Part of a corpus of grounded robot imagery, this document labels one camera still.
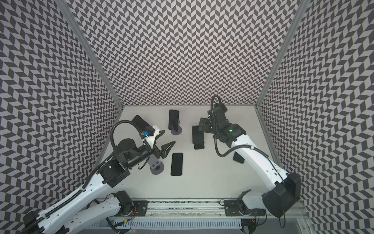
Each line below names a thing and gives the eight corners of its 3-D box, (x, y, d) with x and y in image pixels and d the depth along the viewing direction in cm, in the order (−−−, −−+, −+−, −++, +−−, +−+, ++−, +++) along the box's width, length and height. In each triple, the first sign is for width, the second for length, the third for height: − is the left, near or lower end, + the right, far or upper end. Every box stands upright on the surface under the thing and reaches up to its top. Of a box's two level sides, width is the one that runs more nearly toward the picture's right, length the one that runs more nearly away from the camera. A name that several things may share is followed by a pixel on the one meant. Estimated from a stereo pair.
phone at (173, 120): (171, 133, 107) (167, 118, 93) (172, 125, 112) (168, 109, 98) (180, 133, 107) (177, 118, 93) (180, 125, 112) (178, 109, 98)
